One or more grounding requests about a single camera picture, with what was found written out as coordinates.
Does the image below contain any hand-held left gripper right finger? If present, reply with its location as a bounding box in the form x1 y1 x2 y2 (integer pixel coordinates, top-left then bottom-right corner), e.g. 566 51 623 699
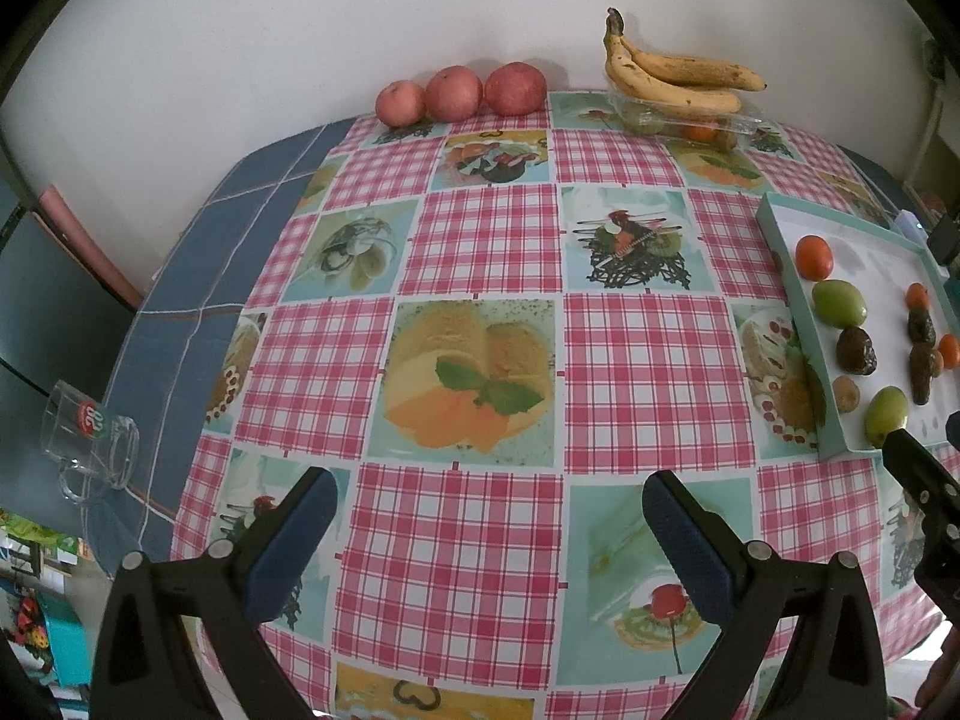
643 469 890 720

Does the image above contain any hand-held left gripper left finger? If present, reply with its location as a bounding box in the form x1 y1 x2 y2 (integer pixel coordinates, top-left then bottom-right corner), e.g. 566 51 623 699
90 465 338 720

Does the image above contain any green oval fruit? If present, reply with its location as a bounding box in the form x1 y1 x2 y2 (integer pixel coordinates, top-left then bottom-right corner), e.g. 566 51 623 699
864 386 910 449
814 280 869 329

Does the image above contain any long dark brown fruit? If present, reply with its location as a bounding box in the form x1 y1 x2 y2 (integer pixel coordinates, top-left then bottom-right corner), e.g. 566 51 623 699
909 343 937 406

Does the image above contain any round dark brown fruit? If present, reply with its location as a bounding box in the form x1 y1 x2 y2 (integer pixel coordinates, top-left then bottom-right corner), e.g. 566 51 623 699
836 326 878 376

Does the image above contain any white tray with teal rim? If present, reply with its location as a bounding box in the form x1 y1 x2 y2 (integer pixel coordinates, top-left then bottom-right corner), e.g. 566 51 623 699
755 193 960 462

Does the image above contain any clear glass mug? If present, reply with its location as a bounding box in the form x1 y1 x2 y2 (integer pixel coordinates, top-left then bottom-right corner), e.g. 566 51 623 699
41 381 141 503

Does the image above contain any teal box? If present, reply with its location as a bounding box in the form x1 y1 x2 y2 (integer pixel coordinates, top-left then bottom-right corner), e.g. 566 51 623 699
45 607 91 687

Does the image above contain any colourful printed item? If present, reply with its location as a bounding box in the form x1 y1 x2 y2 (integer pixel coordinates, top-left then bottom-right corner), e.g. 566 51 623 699
0 589 53 672

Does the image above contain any clear plastic container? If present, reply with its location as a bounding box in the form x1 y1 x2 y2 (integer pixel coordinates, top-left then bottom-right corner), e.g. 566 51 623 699
607 82 770 151

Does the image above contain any yellow banana bunch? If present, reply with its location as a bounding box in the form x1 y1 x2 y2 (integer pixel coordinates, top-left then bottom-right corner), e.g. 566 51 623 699
604 7 767 117

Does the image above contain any red apple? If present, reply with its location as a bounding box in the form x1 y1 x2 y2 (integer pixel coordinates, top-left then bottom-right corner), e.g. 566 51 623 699
484 61 547 117
425 66 483 121
375 80 427 127

